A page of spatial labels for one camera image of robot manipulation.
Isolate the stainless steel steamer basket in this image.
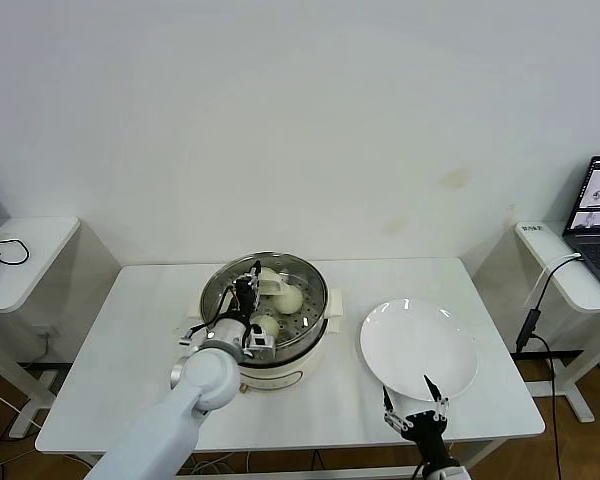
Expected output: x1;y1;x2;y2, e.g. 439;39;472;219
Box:
199;252;330;361

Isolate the white floor cable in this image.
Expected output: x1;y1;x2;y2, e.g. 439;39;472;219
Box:
0;382;46;431

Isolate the glass lid with cream handle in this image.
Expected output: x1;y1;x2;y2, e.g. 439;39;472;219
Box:
201;252;329;347

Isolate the white work table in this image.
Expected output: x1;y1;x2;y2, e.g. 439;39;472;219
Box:
33;257;546;480

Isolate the cream electric cooker base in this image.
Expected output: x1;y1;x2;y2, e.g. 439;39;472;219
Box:
186;287;345;396

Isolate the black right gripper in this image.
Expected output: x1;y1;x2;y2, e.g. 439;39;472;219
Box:
379;374;454;466

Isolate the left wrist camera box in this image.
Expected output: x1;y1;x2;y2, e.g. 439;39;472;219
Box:
244;332;277;360

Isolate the grey open laptop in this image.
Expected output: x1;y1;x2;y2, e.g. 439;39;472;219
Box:
562;156;600;301

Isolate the white flat cable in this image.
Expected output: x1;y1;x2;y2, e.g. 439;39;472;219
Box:
524;252;581;306

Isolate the white round plate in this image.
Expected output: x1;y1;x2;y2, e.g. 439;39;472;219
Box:
358;298;479;403

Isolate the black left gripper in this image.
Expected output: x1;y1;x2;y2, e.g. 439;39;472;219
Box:
233;260;261;321

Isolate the black looped cable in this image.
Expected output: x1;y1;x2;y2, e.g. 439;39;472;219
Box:
0;238;31;267

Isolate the black cable with adapter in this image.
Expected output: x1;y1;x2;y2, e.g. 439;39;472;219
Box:
514;254;581;480

